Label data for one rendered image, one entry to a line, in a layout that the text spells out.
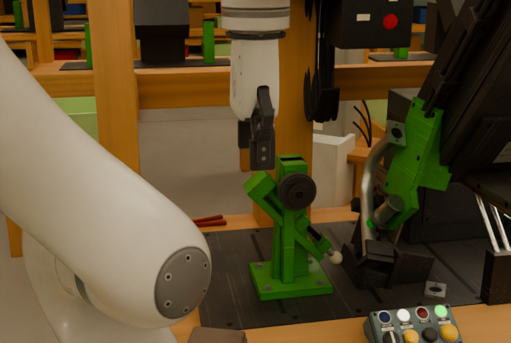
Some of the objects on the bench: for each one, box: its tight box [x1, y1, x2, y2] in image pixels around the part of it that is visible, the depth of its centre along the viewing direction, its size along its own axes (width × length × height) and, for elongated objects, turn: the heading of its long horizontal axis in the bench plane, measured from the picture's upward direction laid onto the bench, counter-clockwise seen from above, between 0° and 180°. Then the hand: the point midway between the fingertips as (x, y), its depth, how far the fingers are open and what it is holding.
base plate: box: [198, 220, 500, 330], centre depth 136 cm, size 42×110×2 cm, turn 100°
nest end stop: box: [356, 253, 394, 270], centre depth 121 cm, size 4×7×6 cm, turn 100°
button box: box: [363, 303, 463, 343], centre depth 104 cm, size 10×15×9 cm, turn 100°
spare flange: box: [424, 281, 446, 300], centre depth 120 cm, size 6×4×1 cm
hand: (255, 150), depth 78 cm, fingers open, 8 cm apart
